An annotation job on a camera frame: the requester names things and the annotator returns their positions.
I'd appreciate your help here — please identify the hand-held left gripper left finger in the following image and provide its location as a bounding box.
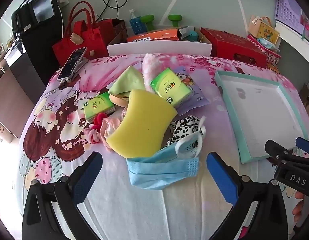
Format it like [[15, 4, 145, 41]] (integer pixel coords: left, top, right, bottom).
[[22, 151, 104, 240]]

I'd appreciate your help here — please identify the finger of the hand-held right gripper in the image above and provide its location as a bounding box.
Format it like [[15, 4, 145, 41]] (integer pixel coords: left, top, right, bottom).
[[265, 139, 309, 167], [295, 137, 309, 155]]

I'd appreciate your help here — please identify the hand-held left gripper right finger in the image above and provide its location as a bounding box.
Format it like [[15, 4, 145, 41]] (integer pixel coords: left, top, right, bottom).
[[206, 152, 295, 240]]

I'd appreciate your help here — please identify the teal white cardboard tray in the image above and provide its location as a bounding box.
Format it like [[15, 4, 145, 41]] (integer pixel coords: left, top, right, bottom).
[[214, 70, 309, 165]]

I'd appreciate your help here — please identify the pink braided hair tie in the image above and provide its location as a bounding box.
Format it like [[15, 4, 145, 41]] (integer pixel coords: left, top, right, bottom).
[[84, 127, 105, 145]]

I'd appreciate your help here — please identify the pink lace underwear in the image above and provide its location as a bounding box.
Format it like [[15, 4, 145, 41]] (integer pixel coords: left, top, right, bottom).
[[100, 106, 129, 152]]

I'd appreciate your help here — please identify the blue face mask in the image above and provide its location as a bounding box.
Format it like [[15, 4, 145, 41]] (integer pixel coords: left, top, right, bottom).
[[126, 132, 203, 190]]

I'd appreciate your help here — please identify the black white cow print cloth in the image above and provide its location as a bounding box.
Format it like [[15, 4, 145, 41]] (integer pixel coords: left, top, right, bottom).
[[167, 115, 206, 148]]

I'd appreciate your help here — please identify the yellow sponge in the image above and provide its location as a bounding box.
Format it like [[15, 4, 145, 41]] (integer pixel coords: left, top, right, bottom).
[[106, 89, 177, 159]]

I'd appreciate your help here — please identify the purple snack packet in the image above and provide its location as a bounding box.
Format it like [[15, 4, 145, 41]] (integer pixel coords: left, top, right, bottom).
[[173, 66, 210, 117]]

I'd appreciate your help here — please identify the light green cloth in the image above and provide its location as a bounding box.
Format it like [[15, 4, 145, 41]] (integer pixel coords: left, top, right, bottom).
[[108, 66, 146, 98]]

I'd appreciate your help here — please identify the person's right hand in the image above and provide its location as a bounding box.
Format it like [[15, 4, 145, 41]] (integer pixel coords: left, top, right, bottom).
[[292, 191, 306, 222]]

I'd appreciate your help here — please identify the brown cardboard carton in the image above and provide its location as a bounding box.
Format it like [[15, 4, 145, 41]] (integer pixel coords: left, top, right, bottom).
[[299, 84, 309, 115]]

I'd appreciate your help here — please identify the pink cartoon printed blanket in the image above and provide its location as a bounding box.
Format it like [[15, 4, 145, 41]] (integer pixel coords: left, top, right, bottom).
[[13, 52, 309, 240]]

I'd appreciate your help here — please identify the small green tissue pack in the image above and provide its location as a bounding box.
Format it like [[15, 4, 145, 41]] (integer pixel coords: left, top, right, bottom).
[[83, 92, 117, 123]]

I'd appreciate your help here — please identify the red patterned bag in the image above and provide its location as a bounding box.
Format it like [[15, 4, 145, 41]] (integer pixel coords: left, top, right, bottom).
[[247, 35, 282, 68]]

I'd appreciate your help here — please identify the white table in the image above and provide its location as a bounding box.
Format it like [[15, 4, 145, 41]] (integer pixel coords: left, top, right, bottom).
[[276, 21, 309, 68]]

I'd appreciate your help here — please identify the light blue wipes packet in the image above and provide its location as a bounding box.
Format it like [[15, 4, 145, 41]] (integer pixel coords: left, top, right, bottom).
[[257, 37, 277, 50]]

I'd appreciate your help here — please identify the large green tissue pack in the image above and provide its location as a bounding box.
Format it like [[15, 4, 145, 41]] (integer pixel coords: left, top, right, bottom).
[[150, 67, 192, 108]]

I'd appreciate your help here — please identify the brown wooden cabinet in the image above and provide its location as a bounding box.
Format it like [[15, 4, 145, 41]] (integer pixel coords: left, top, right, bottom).
[[0, 55, 35, 140]]

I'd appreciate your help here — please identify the white phone stand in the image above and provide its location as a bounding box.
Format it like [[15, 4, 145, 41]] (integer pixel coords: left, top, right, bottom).
[[61, 56, 89, 83]]

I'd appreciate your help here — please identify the red cardboard box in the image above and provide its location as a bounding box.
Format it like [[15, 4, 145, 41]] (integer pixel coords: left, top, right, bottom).
[[200, 27, 267, 68]]

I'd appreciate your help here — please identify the smartphone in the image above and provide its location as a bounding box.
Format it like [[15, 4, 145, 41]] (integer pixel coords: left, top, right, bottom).
[[57, 46, 87, 81]]

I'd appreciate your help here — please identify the pink fluffy sock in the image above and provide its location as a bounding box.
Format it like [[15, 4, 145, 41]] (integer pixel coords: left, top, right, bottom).
[[142, 53, 165, 90]]

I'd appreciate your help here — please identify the open brown cardboard box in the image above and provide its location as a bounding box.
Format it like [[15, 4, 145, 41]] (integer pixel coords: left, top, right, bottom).
[[198, 31, 212, 44]]

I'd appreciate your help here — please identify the purple perforated basket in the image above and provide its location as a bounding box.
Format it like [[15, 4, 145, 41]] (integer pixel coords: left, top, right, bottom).
[[274, 0, 303, 34]]

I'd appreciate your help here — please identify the black cabinet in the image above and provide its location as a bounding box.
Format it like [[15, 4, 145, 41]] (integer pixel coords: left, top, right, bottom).
[[11, 0, 65, 105]]

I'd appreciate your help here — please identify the red felt handbag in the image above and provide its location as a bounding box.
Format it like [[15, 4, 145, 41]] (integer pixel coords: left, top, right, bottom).
[[52, 1, 109, 67]]

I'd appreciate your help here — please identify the white foam board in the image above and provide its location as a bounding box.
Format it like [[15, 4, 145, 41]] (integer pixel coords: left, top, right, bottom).
[[107, 41, 213, 57]]

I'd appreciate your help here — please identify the dark red paper bag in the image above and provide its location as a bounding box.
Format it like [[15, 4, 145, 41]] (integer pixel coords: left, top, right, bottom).
[[96, 19, 129, 47]]

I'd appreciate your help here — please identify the orange cardboard box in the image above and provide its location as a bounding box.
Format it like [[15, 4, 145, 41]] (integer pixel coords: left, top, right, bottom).
[[127, 26, 195, 43]]

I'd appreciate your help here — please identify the blue plastic water bottle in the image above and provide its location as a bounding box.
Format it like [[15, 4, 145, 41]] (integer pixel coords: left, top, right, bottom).
[[129, 9, 142, 35]]

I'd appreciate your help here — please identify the green dumbbell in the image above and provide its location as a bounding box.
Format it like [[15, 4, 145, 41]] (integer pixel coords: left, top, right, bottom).
[[141, 14, 185, 28]]

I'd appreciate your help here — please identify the yellow gift box with handle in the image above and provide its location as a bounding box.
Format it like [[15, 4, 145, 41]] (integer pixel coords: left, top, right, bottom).
[[247, 16, 280, 44]]

